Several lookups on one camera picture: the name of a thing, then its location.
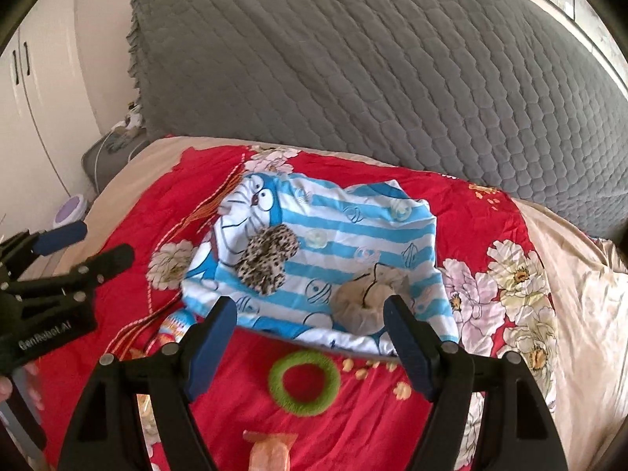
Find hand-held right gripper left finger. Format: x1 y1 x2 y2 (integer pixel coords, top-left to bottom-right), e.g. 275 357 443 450
64 296 239 471

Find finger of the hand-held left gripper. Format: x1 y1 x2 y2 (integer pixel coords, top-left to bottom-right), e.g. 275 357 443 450
0 221 89 283
10 244 135 305

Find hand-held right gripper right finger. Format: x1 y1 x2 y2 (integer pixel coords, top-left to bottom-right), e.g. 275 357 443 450
383 294 570 471

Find colourful toy egg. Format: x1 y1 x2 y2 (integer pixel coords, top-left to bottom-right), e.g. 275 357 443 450
158 311 199 349

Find green fuzzy scrunchie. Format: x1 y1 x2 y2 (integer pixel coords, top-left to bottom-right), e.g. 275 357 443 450
267 349 341 417

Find orange snack packet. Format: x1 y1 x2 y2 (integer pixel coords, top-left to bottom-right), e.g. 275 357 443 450
243 430 298 471

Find blue striped cartoon cloth bag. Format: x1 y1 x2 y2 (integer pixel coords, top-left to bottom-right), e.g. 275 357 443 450
181 172 459 358

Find person's left hand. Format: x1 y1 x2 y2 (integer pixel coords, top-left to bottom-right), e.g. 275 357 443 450
0 362 45 413

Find purple and white round box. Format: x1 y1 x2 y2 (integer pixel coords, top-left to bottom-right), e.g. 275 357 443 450
53 195 89 229

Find beige scrunchie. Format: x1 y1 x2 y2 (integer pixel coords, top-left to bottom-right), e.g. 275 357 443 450
332 262 415 334

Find red floral blanket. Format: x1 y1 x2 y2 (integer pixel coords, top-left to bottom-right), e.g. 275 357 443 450
37 144 557 471

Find grey nightstand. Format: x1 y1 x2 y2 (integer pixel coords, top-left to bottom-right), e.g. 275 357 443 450
81 132 150 192

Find white wardrobe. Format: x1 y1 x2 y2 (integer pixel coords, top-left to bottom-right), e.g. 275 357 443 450
0 24 104 236

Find leopard print scrunchie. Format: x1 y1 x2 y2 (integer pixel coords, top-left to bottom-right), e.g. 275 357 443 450
234 225 299 296

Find small figurines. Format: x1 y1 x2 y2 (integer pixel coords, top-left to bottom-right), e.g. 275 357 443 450
122 100 145 133

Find grey quilted headboard cover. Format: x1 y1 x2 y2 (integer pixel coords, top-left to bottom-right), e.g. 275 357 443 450
126 0 628 241

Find white cable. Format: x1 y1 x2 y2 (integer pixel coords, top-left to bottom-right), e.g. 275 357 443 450
94 130 123 192

